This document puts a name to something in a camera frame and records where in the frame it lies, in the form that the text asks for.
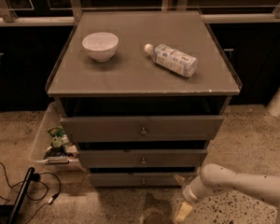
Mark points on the grey top drawer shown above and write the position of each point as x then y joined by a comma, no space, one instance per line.
140,129

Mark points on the black bar on floor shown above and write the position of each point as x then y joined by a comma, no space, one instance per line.
17,204

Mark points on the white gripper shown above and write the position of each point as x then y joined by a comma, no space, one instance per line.
187,192

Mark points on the metal window rail frame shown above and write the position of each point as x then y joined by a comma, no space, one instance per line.
208,14

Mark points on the grey bottom drawer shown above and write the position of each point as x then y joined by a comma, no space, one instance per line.
137,179

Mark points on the green snack packets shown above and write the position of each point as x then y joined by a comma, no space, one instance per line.
60,146

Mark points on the grey drawer cabinet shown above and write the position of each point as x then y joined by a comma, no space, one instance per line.
130,84

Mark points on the grey drawer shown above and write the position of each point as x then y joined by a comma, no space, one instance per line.
137,179
140,129
142,158

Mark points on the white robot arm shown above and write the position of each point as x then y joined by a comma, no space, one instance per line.
214,179

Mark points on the grey middle drawer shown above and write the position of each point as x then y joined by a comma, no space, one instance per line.
142,158

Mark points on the clear plastic water bottle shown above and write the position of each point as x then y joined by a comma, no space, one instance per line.
172,59

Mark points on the white ceramic bowl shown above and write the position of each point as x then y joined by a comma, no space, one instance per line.
101,46

